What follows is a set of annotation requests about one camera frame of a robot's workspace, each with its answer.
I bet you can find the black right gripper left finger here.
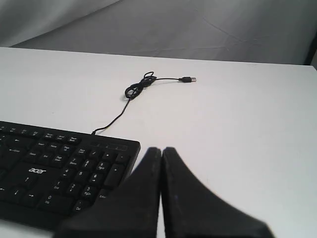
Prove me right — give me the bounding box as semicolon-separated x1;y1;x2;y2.
54;147;161;238

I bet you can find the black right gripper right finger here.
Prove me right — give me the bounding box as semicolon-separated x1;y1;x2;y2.
161;147;273;238

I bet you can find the black acer keyboard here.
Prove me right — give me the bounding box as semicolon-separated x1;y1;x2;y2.
0;121;141;231

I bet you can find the grey fabric backdrop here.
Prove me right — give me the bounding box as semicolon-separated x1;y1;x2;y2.
0;0;317;64

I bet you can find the black usb cable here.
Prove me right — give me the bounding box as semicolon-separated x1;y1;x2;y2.
91;71;198;136

